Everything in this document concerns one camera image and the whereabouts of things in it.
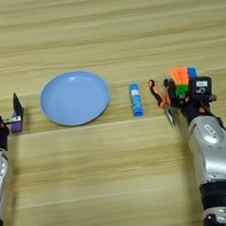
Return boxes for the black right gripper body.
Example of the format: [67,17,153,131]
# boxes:
[173,85,221,127]

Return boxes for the light blue round plate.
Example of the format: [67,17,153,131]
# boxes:
[36,66,115,131]

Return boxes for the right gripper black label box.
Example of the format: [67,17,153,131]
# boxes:
[187,74,215,101]

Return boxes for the multicoloured puzzle cube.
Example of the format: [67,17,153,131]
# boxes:
[166,62,202,102]

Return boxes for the purple rectangular block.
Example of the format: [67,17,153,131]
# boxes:
[7,111,25,136]

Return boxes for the blue glue stick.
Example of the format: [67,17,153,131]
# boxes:
[127,82,146,119]

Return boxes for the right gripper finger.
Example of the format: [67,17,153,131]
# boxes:
[166,77,183,107]

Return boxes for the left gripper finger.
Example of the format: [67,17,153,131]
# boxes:
[10,91,26,122]

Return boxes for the orange black pliers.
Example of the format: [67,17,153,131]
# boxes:
[147,76,179,130]

